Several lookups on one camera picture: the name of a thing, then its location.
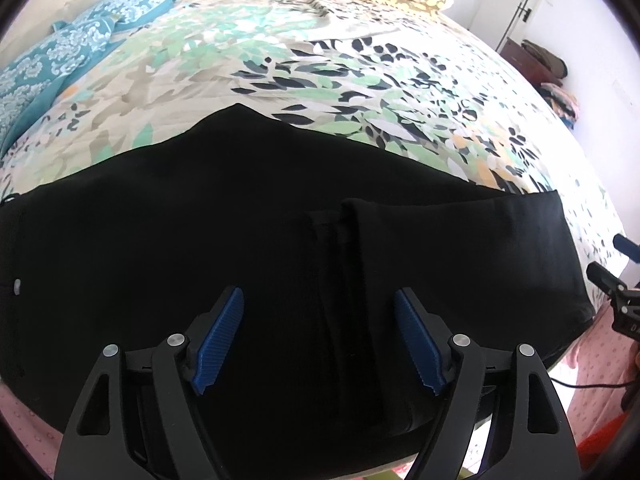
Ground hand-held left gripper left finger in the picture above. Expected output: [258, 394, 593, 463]
[52, 286, 246, 480]

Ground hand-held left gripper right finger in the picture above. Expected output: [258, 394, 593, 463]
[394, 287, 581, 480]

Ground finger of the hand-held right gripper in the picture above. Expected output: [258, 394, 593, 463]
[613, 233, 640, 264]
[586, 262, 629, 302]

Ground black pants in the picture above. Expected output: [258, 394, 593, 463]
[0, 103, 594, 478]

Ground pink dotted bed sheet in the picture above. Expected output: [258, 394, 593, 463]
[0, 305, 640, 480]

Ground person's orange fuzzy sweater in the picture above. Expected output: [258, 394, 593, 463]
[575, 417, 627, 462]

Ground pile of mixed clothes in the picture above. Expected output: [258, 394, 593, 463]
[537, 82, 582, 132]

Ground olive folded clothes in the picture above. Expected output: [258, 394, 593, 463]
[520, 39, 569, 79]

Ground dark wooden cabinet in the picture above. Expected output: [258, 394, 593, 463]
[500, 37, 566, 97]

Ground floral leaf print bedcover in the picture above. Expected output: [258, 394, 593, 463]
[0, 0, 633, 321]

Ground white door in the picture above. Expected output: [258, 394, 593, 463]
[470, 0, 542, 53]

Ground black cable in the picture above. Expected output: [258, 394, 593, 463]
[550, 379, 633, 391]

